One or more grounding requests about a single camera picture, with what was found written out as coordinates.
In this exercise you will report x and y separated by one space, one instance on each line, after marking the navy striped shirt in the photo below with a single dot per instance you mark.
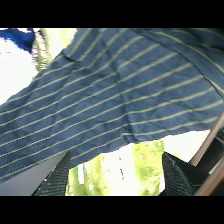
116 93

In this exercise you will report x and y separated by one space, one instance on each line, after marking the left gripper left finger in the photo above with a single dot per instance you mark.
56 180

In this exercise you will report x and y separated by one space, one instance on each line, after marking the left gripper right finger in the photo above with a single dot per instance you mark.
176 180

